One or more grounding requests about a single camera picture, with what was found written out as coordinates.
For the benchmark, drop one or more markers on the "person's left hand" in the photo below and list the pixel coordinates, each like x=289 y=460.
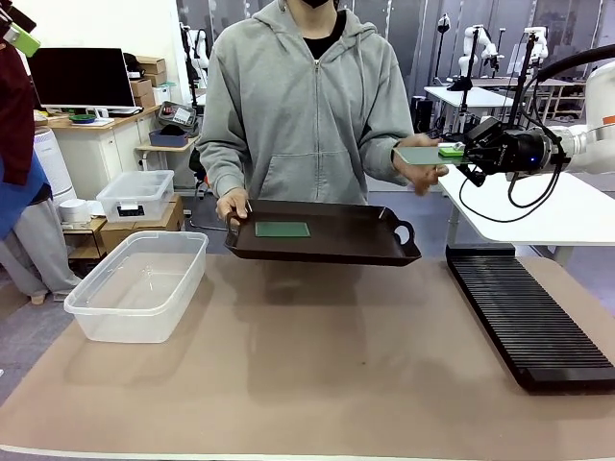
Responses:
x=425 y=177

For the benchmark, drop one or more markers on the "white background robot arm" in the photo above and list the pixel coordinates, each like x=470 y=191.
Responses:
x=539 y=48
x=473 y=50
x=199 y=48

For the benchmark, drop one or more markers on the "green bowl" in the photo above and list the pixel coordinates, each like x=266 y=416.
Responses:
x=81 y=118

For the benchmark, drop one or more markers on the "person's right hand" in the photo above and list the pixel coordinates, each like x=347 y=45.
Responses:
x=233 y=201

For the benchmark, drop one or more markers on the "large white table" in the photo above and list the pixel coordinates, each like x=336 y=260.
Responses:
x=552 y=216

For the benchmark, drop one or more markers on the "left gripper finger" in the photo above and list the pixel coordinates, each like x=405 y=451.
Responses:
x=17 y=16
x=24 y=42

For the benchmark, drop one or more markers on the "black tripod stand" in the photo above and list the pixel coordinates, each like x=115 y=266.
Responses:
x=465 y=96
x=521 y=86

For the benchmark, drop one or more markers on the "chair piled with clothes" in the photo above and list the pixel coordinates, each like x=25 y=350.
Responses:
x=194 y=163

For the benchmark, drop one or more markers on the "dark blue bin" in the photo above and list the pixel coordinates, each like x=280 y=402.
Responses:
x=168 y=139

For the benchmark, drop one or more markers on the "dark brown serving tray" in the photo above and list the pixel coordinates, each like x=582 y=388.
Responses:
x=346 y=240

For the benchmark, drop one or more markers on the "white cabinet with wooden top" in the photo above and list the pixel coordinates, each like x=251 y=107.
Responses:
x=101 y=149

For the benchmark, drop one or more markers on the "black face mask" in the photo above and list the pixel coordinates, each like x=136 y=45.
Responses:
x=317 y=3

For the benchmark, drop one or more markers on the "white cylinder device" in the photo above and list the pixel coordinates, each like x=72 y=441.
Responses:
x=74 y=211

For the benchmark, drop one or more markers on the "green PCB board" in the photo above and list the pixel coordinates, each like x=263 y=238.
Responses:
x=282 y=229
x=418 y=156

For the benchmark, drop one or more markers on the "black tray of parts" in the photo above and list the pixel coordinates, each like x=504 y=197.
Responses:
x=178 y=115

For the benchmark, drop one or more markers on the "black slotted PCB rack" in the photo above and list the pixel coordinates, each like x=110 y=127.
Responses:
x=528 y=317

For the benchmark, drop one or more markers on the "person's left forearm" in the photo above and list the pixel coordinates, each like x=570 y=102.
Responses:
x=389 y=163

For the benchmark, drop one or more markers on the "large brown cardboard box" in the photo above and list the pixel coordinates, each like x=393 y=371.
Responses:
x=154 y=230

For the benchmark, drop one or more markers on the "black light stand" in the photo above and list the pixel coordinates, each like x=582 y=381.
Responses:
x=443 y=29

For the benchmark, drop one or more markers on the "wooden shelf table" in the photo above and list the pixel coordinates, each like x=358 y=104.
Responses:
x=562 y=89

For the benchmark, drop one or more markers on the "black computer monitor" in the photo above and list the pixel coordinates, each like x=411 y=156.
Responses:
x=81 y=77

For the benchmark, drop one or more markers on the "person's right forearm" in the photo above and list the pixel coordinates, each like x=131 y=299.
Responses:
x=226 y=173

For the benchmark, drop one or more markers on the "person in dark red jacket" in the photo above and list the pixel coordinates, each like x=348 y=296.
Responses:
x=14 y=120

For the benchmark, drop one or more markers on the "white storage container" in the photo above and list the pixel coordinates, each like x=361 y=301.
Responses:
x=162 y=94

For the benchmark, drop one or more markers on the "white air purifier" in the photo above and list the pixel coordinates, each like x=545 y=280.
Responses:
x=53 y=163

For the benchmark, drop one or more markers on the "small wooden side table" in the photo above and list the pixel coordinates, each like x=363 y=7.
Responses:
x=163 y=150

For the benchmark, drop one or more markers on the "person in grey hoodie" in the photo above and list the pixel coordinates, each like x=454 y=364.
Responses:
x=302 y=110

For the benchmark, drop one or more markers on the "clear plastic box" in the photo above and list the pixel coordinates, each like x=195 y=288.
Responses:
x=139 y=288

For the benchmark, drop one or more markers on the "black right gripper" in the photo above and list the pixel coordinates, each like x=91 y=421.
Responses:
x=514 y=151

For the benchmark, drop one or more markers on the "small black frame shelf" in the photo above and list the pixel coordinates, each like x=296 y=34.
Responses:
x=86 y=240

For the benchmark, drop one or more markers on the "clear lidded storage box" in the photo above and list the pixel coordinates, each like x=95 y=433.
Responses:
x=137 y=194

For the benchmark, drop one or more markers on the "small brown cardboard box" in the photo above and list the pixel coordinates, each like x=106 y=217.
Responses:
x=151 y=65
x=140 y=87
x=145 y=101

